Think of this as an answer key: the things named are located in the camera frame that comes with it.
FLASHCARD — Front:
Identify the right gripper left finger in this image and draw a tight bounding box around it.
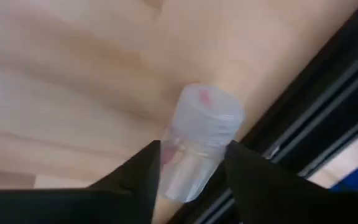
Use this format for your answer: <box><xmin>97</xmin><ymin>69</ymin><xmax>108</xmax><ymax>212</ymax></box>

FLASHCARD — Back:
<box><xmin>0</xmin><ymin>139</ymin><xmax>162</xmax><ymax>224</ymax></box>

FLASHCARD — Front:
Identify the clear plastic specimen cup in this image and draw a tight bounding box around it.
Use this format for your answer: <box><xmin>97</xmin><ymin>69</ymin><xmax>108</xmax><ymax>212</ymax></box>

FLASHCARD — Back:
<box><xmin>158</xmin><ymin>83</ymin><xmax>246</xmax><ymax>203</ymax></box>

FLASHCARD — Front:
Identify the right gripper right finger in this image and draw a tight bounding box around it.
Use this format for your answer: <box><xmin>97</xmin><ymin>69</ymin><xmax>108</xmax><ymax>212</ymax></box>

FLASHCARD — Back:
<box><xmin>224</xmin><ymin>139</ymin><xmax>358</xmax><ymax>224</ymax></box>

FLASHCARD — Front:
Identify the black aluminium rig frame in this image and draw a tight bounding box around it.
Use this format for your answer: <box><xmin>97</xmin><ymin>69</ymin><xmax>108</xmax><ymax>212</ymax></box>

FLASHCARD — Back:
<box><xmin>166</xmin><ymin>0</ymin><xmax>358</xmax><ymax>224</ymax></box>

